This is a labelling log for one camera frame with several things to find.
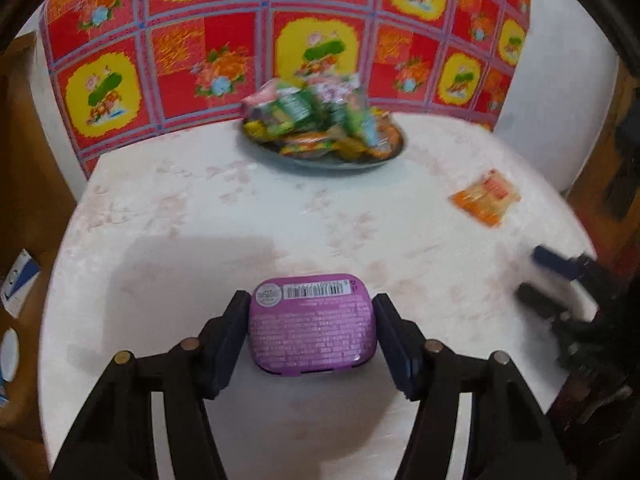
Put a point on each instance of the orange cracker packet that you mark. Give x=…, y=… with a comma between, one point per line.
x=485, y=197

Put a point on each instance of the red floral wall cloth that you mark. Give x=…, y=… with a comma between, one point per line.
x=225, y=35

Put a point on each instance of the wooden door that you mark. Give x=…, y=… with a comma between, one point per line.
x=590, y=200

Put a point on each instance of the white round object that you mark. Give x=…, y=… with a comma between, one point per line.
x=9, y=352

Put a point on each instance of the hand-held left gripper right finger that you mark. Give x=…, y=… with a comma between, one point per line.
x=397, y=350

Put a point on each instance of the dark hanging clothes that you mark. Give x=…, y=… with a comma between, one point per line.
x=625, y=185

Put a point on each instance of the small blue white carton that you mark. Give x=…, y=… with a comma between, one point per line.
x=20, y=280

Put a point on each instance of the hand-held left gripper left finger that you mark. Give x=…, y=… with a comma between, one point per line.
x=227, y=345

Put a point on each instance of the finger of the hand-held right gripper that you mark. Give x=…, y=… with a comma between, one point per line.
x=550, y=260
x=535, y=297

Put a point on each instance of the pile of mixed snacks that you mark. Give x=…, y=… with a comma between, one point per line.
x=310, y=120

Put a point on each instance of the purple tin box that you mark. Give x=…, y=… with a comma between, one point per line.
x=310, y=330

